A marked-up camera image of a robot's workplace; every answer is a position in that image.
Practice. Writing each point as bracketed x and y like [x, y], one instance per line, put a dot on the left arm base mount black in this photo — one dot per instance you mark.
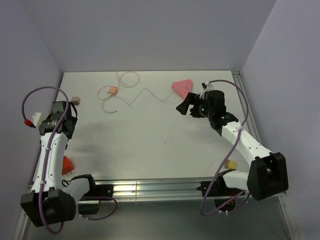
[86, 207]

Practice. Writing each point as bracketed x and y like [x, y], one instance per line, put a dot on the yellow plug adapter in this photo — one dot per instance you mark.
[231, 165]

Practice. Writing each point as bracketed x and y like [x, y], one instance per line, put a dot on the pink charger block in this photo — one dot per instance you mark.
[113, 90]

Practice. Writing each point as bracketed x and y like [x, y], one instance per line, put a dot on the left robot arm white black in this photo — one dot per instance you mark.
[49, 202]

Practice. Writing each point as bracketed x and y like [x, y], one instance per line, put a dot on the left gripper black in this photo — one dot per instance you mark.
[74, 120]

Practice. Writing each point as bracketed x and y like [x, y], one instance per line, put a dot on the brown plug adapter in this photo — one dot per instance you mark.
[75, 100]

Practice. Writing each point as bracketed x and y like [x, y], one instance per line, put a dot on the aluminium rail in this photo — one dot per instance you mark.
[155, 189]
[250, 125]

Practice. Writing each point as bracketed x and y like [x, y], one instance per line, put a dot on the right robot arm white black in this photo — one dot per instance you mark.
[267, 175]

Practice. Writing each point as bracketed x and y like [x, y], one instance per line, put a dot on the aluminium front rail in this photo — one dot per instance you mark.
[155, 189]

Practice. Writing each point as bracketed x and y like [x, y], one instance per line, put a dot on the aluminium right side rail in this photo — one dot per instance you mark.
[250, 125]

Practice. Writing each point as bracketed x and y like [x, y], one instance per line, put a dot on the red cube socket adapter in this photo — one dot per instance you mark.
[67, 166]

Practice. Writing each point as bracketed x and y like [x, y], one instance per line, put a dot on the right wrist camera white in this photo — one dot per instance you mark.
[207, 86]

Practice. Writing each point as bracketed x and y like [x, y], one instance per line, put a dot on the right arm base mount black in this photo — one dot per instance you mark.
[220, 195]

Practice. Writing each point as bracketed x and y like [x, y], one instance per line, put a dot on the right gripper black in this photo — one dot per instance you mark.
[192, 98]

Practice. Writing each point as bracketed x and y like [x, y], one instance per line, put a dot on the pink triangular power strip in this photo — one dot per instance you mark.
[182, 88]

